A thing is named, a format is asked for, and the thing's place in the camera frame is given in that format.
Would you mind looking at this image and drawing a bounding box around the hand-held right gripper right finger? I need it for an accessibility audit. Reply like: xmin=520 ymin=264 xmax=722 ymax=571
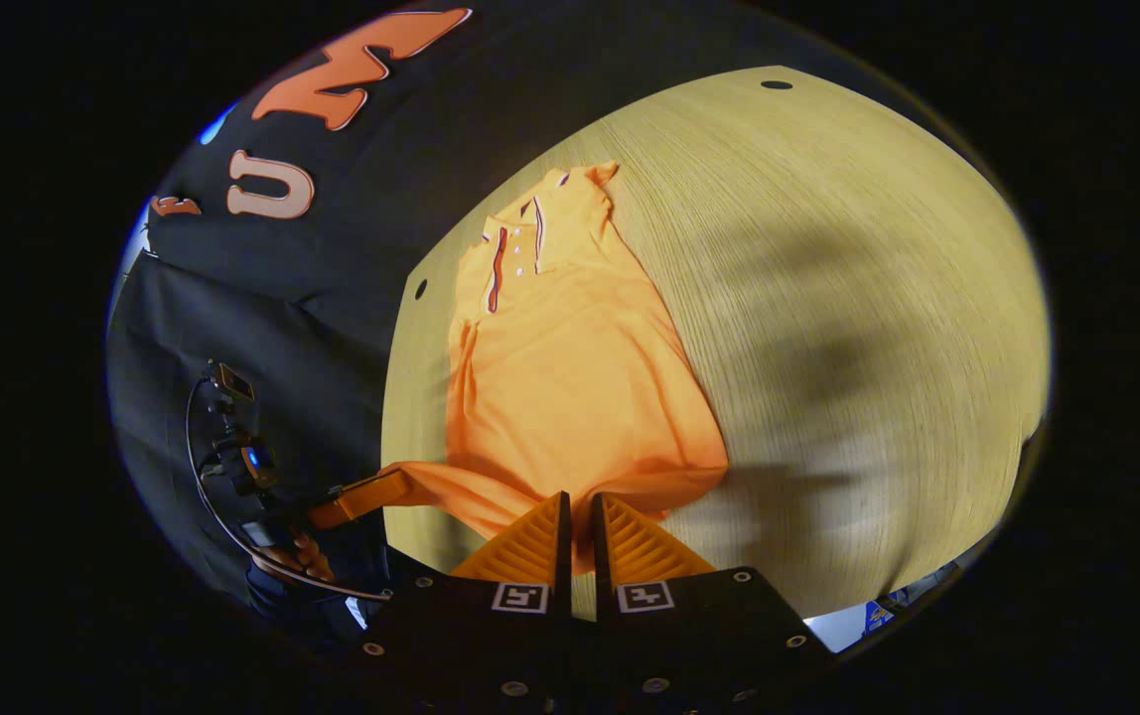
xmin=590 ymin=492 xmax=837 ymax=715

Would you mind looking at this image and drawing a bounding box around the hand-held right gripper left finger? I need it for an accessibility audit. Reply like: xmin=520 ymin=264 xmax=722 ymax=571
xmin=347 ymin=490 xmax=576 ymax=715

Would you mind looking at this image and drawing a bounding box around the orange T-shirt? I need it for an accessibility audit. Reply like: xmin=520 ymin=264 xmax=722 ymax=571
xmin=371 ymin=162 xmax=730 ymax=622

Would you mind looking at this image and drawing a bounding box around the black backdrop cloth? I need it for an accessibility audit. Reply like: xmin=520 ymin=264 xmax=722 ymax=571
xmin=105 ymin=0 xmax=988 ymax=637

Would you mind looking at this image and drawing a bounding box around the blue and white object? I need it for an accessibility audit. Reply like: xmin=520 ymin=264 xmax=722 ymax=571
xmin=858 ymin=564 xmax=960 ymax=637

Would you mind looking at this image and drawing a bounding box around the black cable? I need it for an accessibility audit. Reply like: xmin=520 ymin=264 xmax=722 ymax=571
xmin=183 ymin=375 xmax=394 ymax=603

